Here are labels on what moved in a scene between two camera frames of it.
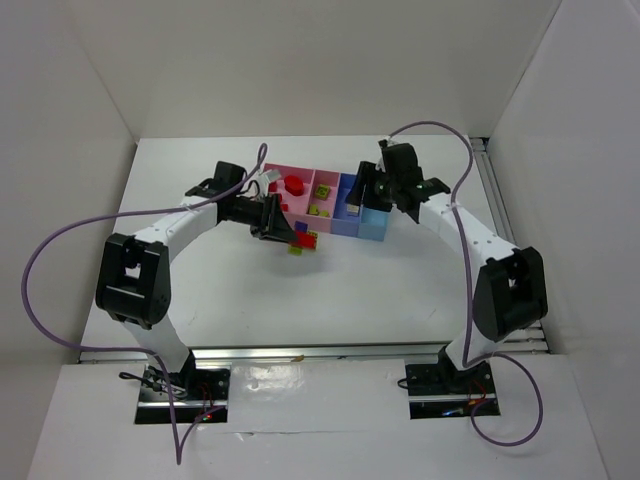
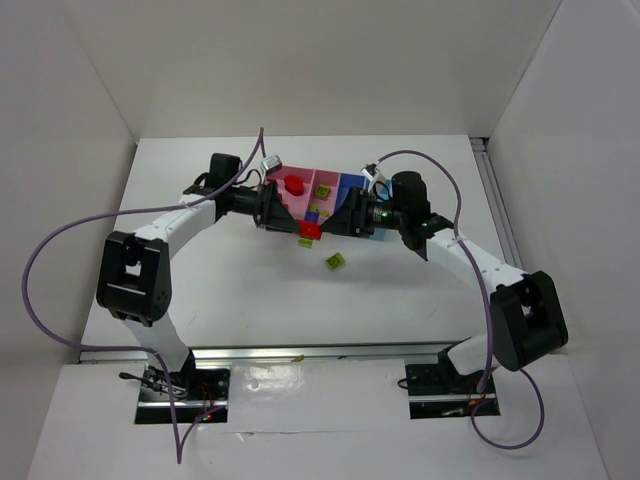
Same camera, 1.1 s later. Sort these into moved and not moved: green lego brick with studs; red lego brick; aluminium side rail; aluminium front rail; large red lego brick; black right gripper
Moved: large red lego brick; black right gripper
Not moved: green lego brick with studs; aluminium front rail; red lego brick; aluminium side rail
